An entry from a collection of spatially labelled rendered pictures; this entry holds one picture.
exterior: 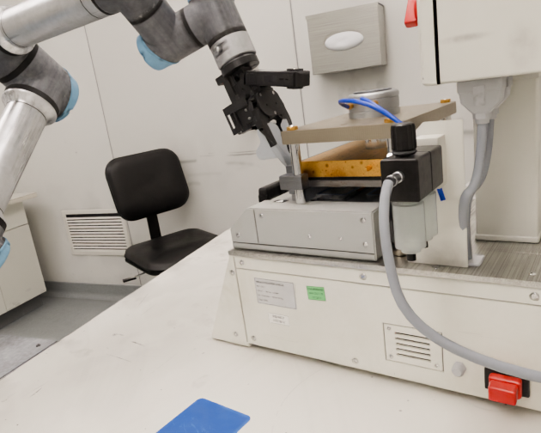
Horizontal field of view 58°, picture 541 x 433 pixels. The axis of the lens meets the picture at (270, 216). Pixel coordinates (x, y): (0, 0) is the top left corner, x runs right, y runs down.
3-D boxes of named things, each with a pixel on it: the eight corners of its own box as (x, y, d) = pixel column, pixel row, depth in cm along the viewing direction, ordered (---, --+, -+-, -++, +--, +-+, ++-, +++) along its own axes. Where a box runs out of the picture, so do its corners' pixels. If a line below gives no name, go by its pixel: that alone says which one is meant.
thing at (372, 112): (497, 153, 81) (496, 71, 78) (445, 201, 57) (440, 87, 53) (361, 157, 95) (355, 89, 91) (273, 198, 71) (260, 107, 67)
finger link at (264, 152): (273, 178, 91) (252, 132, 91) (296, 166, 88) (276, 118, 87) (264, 181, 89) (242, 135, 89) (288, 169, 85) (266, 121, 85)
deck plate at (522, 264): (577, 204, 80) (577, 198, 80) (554, 289, 53) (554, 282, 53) (328, 199, 106) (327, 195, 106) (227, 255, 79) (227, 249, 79)
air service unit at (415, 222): (454, 232, 60) (449, 110, 56) (415, 277, 48) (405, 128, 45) (412, 230, 63) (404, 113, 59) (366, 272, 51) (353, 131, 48)
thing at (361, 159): (450, 158, 82) (447, 100, 80) (404, 190, 65) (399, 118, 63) (356, 161, 92) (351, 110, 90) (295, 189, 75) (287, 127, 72)
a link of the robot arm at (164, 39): (122, 13, 90) (171, -18, 86) (160, 57, 98) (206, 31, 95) (119, 37, 85) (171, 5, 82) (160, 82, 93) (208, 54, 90)
